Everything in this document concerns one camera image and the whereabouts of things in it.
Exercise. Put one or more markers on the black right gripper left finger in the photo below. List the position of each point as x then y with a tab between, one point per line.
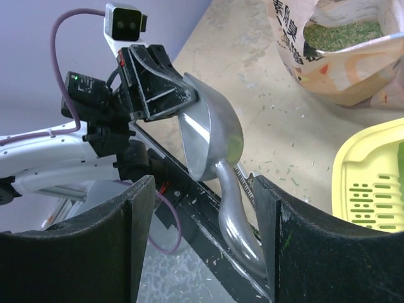
96	256

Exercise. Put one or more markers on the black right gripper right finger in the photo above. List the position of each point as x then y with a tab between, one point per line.
312	256

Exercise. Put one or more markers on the pink cat litter bag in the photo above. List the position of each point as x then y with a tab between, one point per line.
367	74

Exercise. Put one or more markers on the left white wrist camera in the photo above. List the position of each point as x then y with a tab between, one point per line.
123	26

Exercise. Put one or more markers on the yellow green litter box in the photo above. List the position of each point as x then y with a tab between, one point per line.
367	178

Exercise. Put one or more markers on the silver metal scoop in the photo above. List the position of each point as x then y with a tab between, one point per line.
213	143

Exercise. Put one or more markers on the white bag sealing clip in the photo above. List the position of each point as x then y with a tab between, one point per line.
246	181

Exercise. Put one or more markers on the green litter pellets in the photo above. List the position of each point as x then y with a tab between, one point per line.
330	39

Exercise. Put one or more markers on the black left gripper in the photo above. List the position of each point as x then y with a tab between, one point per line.
152	88

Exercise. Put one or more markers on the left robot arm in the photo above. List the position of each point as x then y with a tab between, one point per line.
104	147

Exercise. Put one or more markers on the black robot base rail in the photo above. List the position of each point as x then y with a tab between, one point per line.
202	269

